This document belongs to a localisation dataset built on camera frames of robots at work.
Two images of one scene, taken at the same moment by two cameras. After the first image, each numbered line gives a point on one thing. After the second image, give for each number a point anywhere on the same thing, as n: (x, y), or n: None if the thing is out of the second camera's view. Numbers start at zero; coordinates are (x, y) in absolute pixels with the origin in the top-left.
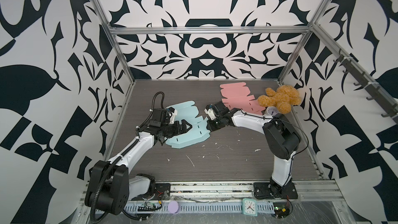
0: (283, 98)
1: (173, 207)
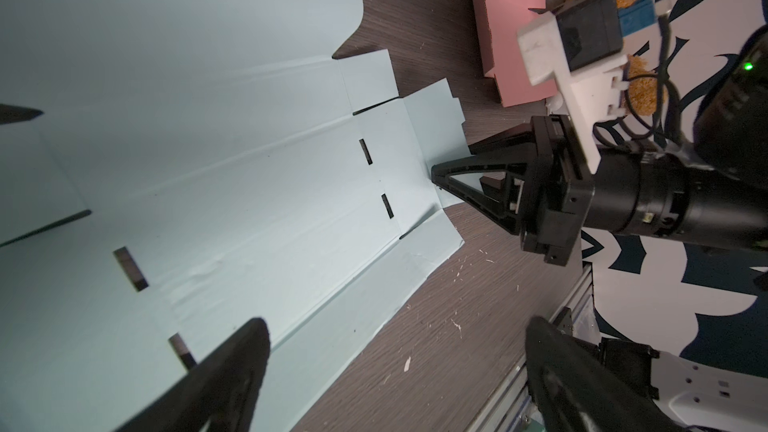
0: (643, 84)
1: None
